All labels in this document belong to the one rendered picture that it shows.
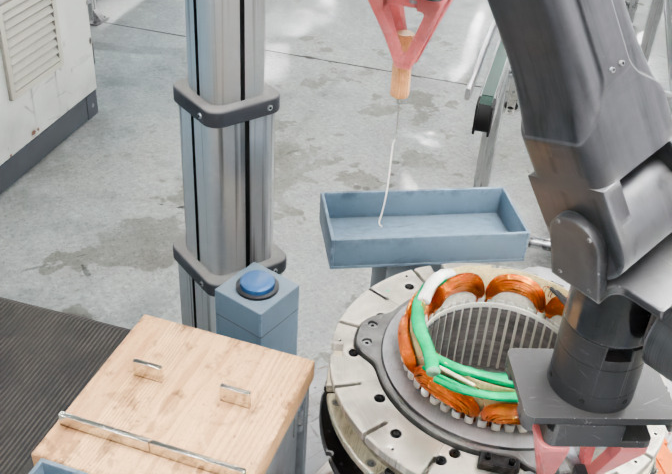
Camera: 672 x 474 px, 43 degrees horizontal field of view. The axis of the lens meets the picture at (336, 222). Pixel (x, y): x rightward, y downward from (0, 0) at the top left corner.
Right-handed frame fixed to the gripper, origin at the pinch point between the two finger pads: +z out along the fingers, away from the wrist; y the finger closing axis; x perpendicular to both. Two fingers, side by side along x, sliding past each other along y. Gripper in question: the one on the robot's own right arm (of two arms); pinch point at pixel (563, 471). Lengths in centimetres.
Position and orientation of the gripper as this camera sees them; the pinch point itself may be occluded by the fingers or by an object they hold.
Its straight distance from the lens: 67.9
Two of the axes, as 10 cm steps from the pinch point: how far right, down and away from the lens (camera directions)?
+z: -0.5, 8.2, 5.6
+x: -0.3, -5.6, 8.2
